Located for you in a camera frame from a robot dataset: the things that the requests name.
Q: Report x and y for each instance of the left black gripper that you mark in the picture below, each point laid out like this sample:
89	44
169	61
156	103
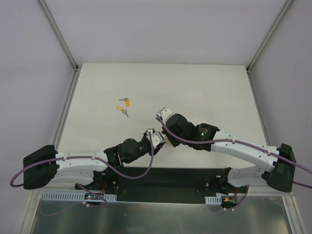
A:
157	146

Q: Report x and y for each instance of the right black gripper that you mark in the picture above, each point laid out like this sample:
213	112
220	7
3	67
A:
168	134

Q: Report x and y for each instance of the key with yellow window tag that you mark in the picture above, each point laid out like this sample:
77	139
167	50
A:
123	110

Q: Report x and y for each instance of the key with solid yellow tag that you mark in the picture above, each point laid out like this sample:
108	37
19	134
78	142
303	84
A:
126	100

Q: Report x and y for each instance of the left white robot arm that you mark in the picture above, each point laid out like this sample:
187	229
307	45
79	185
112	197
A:
47	166

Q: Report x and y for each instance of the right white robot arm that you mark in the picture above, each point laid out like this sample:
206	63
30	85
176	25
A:
274	166

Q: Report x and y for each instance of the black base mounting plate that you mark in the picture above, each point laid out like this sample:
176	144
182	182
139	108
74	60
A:
164	185

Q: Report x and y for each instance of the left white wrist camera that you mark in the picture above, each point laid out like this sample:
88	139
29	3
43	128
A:
154	136

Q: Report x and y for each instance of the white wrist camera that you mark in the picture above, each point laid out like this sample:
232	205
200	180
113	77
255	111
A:
154	136
164	114

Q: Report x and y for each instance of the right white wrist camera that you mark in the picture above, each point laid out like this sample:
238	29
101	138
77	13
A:
164	114

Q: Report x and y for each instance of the right white cable duct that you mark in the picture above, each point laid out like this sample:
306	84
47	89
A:
213	200

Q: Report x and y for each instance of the white cable duct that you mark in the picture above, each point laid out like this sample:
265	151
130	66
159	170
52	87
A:
76	196
213	200

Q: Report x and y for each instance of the right aluminium table rail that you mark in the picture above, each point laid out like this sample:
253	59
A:
258	108

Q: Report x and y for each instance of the aluminium table rail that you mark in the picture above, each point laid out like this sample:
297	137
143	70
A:
65	108
258	108

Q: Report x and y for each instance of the left aluminium table rail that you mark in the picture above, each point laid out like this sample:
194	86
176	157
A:
65	108

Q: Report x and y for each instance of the left white cable duct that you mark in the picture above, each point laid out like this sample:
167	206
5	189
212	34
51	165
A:
76	196

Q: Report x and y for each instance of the right aluminium frame post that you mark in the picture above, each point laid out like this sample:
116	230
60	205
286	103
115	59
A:
271	31

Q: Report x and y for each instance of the aluminium frame post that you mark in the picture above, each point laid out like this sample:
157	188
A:
57	33
271	31

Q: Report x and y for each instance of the left aluminium frame post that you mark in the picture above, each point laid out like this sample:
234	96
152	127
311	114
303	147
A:
57	33

